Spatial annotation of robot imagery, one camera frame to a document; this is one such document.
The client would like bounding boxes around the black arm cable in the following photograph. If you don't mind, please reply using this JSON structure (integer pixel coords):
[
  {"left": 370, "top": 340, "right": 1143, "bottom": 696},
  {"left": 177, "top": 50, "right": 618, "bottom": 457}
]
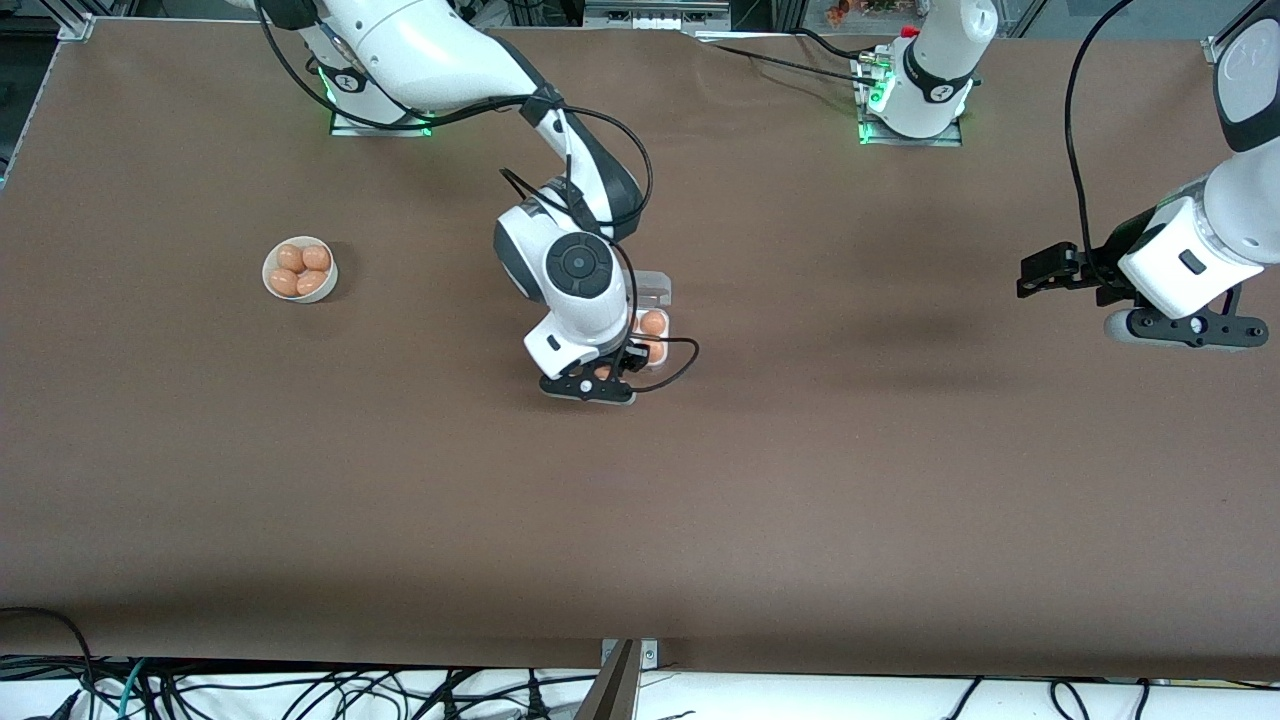
[
  {"left": 255, "top": 0, "right": 701, "bottom": 396},
  {"left": 1064, "top": 0, "right": 1136, "bottom": 291}
]

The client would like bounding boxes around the black camera bracket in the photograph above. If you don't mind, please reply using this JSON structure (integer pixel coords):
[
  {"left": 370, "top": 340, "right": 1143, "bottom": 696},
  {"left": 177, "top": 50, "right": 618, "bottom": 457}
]
[
  {"left": 540, "top": 365, "right": 636, "bottom": 401},
  {"left": 1128, "top": 285, "right": 1269, "bottom": 346}
]

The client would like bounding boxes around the white round bowl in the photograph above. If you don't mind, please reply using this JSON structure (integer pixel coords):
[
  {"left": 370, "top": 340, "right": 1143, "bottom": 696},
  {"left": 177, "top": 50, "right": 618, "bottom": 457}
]
[{"left": 262, "top": 236, "right": 339, "bottom": 304}]

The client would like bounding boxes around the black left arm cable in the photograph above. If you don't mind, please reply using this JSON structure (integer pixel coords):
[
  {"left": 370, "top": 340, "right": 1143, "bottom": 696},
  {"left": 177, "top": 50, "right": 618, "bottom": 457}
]
[{"left": 1064, "top": 0, "right": 1136, "bottom": 291}]

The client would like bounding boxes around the black left camera bracket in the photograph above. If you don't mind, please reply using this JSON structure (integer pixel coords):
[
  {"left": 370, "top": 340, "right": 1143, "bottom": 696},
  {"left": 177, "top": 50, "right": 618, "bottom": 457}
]
[{"left": 1128, "top": 285, "right": 1269, "bottom": 346}]

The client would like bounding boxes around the clear plastic egg box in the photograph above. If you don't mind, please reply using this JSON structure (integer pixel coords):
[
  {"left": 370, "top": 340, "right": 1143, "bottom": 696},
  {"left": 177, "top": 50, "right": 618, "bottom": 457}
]
[{"left": 628, "top": 270, "right": 673, "bottom": 373}]

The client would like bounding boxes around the black looped cable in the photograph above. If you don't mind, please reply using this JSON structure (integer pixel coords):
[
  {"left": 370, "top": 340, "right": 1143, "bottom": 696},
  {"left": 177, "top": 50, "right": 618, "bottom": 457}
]
[{"left": 0, "top": 605, "right": 96, "bottom": 720}]

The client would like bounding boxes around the grey power strip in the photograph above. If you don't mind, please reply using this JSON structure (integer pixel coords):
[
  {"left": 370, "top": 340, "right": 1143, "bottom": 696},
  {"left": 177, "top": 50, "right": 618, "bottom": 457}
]
[{"left": 583, "top": 0, "right": 733, "bottom": 31}]

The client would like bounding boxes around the teal cable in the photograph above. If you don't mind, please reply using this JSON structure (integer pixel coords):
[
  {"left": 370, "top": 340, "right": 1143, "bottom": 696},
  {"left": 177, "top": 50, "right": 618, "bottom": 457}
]
[{"left": 115, "top": 658, "right": 151, "bottom": 720}]

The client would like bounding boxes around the black right camera bracket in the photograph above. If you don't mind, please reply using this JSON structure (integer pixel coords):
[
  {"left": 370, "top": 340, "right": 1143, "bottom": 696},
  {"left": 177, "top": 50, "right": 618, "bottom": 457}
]
[{"left": 540, "top": 365, "right": 636, "bottom": 401}]

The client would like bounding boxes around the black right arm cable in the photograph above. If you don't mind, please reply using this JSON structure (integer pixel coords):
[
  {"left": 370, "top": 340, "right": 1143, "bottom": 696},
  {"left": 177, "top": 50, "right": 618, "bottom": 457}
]
[{"left": 255, "top": 0, "right": 701, "bottom": 396}]

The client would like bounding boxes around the dark brown post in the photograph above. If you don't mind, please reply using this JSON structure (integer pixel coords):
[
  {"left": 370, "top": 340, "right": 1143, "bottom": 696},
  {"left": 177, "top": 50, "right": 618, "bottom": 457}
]
[{"left": 575, "top": 640, "right": 641, "bottom": 720}]

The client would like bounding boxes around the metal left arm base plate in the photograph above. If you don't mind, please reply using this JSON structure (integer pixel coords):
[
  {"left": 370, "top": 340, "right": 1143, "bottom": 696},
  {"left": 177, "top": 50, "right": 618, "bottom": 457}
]
[{"left": 858, "top": 45, "right": 965, "bottom": 148}]

